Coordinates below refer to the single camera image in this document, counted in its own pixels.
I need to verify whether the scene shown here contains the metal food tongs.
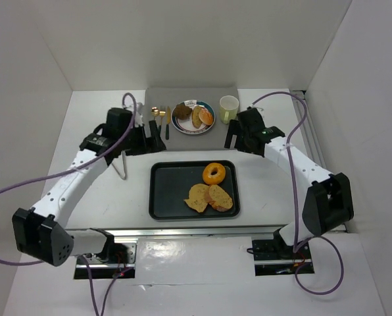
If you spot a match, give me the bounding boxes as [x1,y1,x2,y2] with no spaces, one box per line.
[112,151,128,180]

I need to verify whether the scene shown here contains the small orange bun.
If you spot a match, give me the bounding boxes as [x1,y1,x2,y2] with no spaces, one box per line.
[199,108,214,126]

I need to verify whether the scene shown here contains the dark brown bread piece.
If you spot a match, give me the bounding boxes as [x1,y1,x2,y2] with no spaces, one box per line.
[172,103,193,120]

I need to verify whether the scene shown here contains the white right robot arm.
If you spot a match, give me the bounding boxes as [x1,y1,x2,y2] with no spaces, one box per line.
[224,108,354,248]

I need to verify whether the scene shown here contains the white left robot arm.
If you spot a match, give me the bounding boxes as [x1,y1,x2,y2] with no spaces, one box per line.
[12,108,166,267]

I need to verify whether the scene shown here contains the crusted seeded bread slice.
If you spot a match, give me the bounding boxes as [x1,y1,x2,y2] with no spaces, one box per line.
[205,185,233,212]

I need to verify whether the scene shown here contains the large seeded bread slice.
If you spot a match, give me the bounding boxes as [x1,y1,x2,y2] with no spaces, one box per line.
[184,184,209,213]

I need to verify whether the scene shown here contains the pale green mug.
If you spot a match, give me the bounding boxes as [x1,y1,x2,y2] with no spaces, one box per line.
[220,95,239,124]

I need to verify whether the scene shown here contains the white plate with teal rim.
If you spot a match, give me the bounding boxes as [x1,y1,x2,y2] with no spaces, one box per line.
[171,99,216,135]

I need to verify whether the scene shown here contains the grey placemat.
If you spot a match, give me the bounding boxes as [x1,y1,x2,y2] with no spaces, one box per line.
[143,86,239,151]

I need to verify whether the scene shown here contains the black baking tray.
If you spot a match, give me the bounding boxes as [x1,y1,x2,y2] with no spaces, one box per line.
[149,161,240,221]

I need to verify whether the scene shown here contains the orange glazed donut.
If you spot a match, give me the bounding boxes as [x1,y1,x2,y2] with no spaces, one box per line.
[202,163,226,185]

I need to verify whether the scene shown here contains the gold spoon green handle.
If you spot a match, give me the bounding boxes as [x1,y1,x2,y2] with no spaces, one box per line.
[151,107,159,121]

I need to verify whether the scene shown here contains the gold fork green handle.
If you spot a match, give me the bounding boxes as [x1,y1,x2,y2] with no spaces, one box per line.
[158,106,166,133]

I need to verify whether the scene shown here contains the aluminium rail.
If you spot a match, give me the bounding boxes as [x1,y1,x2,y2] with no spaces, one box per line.
[64,225,295,238]

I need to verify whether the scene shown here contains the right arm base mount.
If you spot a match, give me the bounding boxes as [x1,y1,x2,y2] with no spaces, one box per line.
[246,240,314,277]

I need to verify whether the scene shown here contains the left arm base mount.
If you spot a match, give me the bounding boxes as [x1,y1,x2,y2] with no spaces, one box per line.
[84,238,137,280]

